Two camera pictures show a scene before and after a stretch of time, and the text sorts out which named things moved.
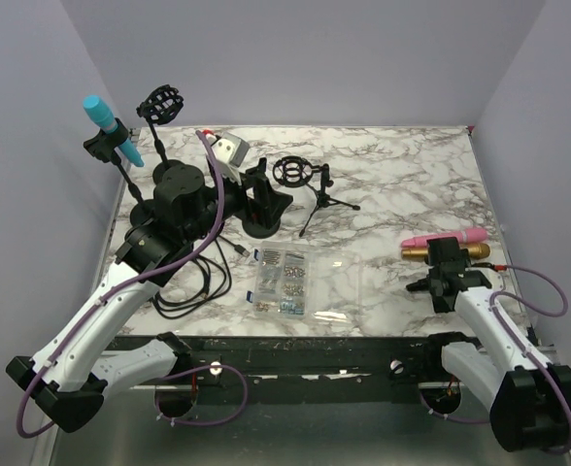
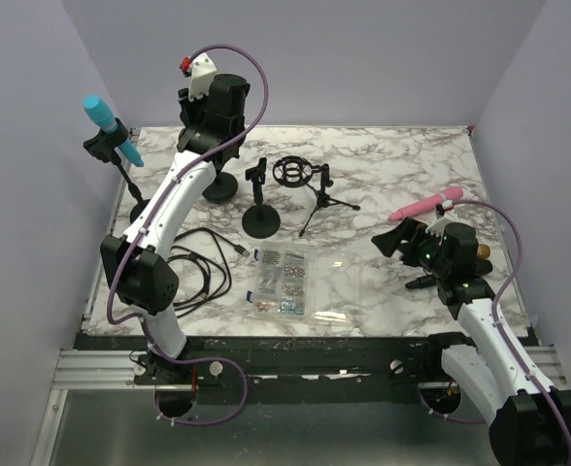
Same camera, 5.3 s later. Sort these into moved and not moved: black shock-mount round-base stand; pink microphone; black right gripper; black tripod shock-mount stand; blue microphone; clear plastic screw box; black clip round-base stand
Moved: black shock-mount round-base stand; black right gripper; pink microphone
Not moved: black clip round-base stand; clear plastic screw box; blue microphone; black tripod shock-mount stand
